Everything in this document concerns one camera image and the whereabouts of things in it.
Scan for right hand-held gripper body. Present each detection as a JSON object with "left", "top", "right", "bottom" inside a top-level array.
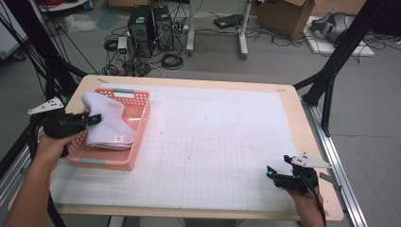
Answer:
[{"left": 272, "top": 151, "right": 333, "bottom": 194}]

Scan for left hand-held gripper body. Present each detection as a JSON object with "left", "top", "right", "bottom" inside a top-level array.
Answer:
[{"left": 26, "top": 96, "right": 89, "bottom": 140}]

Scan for lilac printed towel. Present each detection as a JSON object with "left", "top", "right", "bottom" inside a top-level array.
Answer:
[{"left": 80, "top": 91, "right": 137, "bottom": 150}]

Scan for pink plastic basket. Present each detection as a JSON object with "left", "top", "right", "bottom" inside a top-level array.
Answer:
[{"left": 57, "top": 87, "right": 151, "bottom": 172}]

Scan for person's right hand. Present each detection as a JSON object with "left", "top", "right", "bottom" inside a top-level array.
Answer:
[{"left": 285, "top": 187, "right": 323, "bottom": 209}]

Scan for person's left hand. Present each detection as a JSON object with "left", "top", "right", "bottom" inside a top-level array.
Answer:
[{"left": 32, "top": 132, "right": 81, "bottom": 171}]

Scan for white grid mat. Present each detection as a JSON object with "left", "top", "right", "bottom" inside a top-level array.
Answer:
[{"left": 49, "top": 82, "right": 301, "bottom": 213}]

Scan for small white power unit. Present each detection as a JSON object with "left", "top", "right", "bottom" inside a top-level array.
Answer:
[{"left": 116, "top": 36, "right": 129, "bottom": 61}]

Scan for clear plastic bag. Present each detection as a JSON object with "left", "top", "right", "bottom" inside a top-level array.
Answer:
[{"left": 64, "top": 12, "right": 97, "bottom": 34}]

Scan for teal sheet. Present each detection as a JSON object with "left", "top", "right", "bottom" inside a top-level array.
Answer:
[{"left": 96, "top": 9, "right": 121, "bottom": 31}]

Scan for black computer tower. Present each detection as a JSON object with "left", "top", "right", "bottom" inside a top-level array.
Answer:
[
  {"left": 127, "top": 4, "right": 155, "bottom": 60},
  {"left": 152, "top": 5, "right": 175, "bottom": 51}
]

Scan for white round table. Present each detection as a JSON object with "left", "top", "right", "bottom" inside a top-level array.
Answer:
[{"left": 37, "top": 0, "right": 91, "bottom": 13}]

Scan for white foam board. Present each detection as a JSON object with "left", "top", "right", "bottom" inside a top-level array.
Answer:
[{"left": 304, "top": 15, "right": 376, "bottom": 58}]

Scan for flat brown cardboard box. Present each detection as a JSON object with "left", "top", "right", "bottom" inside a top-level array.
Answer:
[{"left": 108, "top": 0, "right": 152, "bottom": 9}]

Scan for white metal stand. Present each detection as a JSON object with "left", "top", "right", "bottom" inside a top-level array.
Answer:
[{"left": 185, "top": 0, "right": 253, "bottom": 61}]

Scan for open cardboard box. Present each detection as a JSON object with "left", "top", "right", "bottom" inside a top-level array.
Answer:
[{"left": 256, "top": 0, "right": 316, "bottom": 40}]

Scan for grey rounded device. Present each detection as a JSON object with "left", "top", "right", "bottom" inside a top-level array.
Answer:
[{"left": 310, "top": 11, "right": 356, "bottom": 44}]

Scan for black flat box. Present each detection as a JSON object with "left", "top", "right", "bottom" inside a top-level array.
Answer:
[{"left": 213, "top": 13, "right": 244, "bottom": 30}]

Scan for grey metal bracket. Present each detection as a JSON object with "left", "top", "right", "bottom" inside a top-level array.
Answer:
[{"left": 319, "top": 171, "right": 342, "bottom": 192}]

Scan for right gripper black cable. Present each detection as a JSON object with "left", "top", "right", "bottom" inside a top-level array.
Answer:
[{"left": 302, "top": 176, "right": 327, "bottom": 227}]

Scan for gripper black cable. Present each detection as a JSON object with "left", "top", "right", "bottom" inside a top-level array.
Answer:
[
  {"left": 26, "top": 114, "right": 67, "bottom": 227},
  {"left": 302, "top": 176, "right": 327, "bottom": 227}
]

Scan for coiled black cable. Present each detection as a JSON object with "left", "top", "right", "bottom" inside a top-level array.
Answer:
[
  {"left": 101, "top": 63, "right": 121, "bottom": 77},
  {"left": 161, "top": 53, "right": 184, "bottom": 71}
]

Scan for aluminium rail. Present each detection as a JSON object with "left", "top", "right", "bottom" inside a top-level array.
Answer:
[
  {"left": 0, "top": 121, "right": 53, "bottom": 206},
  {"left": 301, "top": 100, "right": 368, "bottom": 227}
]

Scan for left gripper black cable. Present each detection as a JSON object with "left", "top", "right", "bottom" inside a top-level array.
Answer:
[{"left": 26, "top": 114, "right": 67, "bottom": 227}]

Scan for black frame stand with cables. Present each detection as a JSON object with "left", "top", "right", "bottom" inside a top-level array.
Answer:
[{"left": 0, "top": 0, "right": 88, "bottom": 178}]

